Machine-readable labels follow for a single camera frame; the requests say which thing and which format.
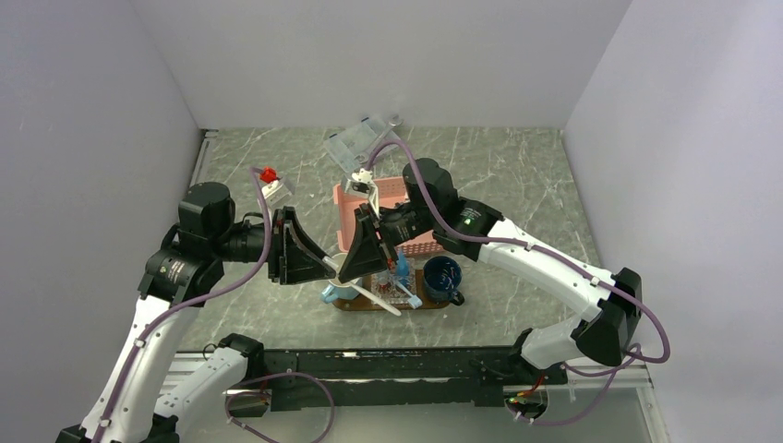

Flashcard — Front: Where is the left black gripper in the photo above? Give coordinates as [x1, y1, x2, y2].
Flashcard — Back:
[211, 206, 335, 283]

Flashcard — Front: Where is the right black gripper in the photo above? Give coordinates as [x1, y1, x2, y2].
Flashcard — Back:
[338, 203, 438, 282]

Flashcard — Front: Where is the white toothbrush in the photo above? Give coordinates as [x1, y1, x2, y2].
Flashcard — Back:
[322, 256, 402, 317]

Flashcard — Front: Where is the white toothpaste tube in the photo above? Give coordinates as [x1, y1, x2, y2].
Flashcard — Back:
[376, 272, 393, 294]

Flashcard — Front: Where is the blue toothpaste tube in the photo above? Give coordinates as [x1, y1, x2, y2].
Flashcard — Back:
[394, 249, 411, 289]

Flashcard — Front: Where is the clear acrylic toothbrush holder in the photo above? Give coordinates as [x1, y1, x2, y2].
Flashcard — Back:
[367, 270, 409, 307]

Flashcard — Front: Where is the light blue mug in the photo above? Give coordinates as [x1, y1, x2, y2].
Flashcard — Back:
[320, 279, 359, 304]

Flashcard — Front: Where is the pink plastic basket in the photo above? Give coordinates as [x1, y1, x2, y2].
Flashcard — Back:
[332, 176, 444, 257]

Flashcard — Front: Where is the light blue toothbrush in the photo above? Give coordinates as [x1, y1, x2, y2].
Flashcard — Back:
[392, 277, 423, 309]

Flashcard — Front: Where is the dark blue mug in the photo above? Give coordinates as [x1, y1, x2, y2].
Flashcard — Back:
[423, 256, 465, 306]

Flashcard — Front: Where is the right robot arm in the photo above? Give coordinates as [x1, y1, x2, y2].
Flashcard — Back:
[338, 158, 641, 383]

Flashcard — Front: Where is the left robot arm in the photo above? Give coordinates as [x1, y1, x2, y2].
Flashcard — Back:
[58, 182, 336, 442]

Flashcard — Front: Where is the oval wooden tray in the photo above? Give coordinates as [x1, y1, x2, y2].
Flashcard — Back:
[330, 269, 449, 312]

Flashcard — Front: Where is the clear plastic box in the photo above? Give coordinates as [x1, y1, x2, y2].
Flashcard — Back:
[322, 116, 399, 175]

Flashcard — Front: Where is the silver wrench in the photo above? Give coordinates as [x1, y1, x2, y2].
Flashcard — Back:
[386, 114, 404, 130]

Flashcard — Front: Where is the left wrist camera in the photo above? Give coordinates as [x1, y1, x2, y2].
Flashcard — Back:
[258, 167, 295, 212]

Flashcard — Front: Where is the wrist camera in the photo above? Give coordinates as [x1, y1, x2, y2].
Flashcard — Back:
[258, 167, 295, 212]
[341, 168, 379, 215]

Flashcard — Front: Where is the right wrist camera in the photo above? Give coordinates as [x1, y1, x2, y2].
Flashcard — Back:
[341, 168, 379, 215]

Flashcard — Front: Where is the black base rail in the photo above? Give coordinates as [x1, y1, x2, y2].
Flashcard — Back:
[248, 346, 568, 412]

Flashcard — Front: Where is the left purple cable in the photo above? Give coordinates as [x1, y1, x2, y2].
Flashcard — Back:
[91, 167, 338, 443]

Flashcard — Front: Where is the purple cable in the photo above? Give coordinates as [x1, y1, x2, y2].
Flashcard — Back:
[91, 167, 338, 443]
[366, 138, 671, 428]

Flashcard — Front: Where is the aluminium side rail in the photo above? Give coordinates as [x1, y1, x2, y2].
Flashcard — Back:
[146, 129, 220, 380]

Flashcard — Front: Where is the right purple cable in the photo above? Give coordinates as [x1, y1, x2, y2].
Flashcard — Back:
[366, 138, 671, 428]

